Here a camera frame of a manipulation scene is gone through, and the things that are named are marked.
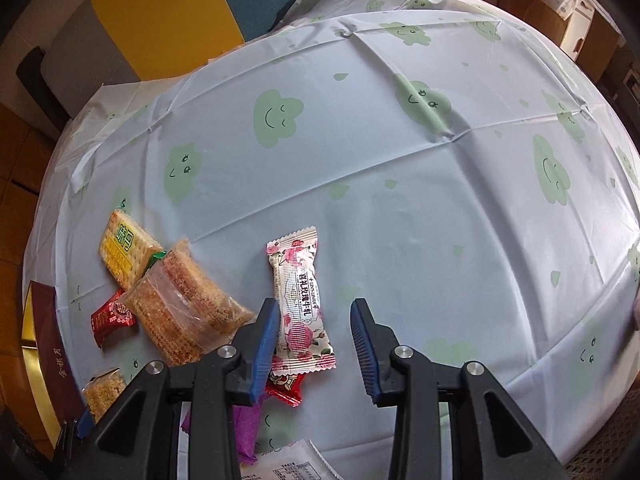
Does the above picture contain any white printed packet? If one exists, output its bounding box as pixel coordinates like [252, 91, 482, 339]
[255, 439, 346, 480]

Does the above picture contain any cloud-printed tablecloth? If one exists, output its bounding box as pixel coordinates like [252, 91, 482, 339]
[22, 0, 640, 480]

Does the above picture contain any small clear crisp packet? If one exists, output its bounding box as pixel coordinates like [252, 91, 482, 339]
[81, 367, 127, 423]

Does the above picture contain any yellow cracker packet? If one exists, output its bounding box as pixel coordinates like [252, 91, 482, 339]
[98, 210, 163, 288]

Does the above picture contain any cardboard box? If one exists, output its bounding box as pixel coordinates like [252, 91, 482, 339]
[560, 0, 626, 81]

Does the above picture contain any red and white snack packet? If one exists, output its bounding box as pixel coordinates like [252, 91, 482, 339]
[265, 370, 306, 407]

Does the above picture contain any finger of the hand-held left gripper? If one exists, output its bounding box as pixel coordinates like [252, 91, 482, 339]
[55, 407, 93, 466]

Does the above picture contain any red packet with gold emblem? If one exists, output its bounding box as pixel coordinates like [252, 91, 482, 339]
[91, 289, 138, 351]

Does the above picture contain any clear bag of rice crisps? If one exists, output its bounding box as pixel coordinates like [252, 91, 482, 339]
[117, 237, 258, 367]

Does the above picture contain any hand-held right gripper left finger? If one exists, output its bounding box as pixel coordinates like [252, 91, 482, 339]
[65, 298, 281, 480]

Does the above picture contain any gold box with maroon rim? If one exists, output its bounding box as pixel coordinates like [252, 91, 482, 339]
[20, 280, 86, 461]

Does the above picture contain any wooden cabinet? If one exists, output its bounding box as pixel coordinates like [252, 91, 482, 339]
[0, 95, 63, 311]

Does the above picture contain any rose-printed white candy packet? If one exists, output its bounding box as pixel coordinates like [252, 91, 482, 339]
[266, 226, 337, 375]

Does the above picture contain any yellow snack bar on table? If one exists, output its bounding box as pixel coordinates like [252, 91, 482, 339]
[147, 249, 173, 273]

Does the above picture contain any purple snack packet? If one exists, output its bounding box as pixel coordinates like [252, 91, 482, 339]
[181, 400, 266, 463]

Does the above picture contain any woven rattan seat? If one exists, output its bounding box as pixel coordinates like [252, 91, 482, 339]
[565, 425, 640, 480]

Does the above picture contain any grey yellow blue sofa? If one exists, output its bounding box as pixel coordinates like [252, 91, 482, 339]
[40, 0, 351, 126]

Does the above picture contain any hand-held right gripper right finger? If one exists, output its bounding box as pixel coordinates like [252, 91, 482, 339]
[349, 298, 571, 480]

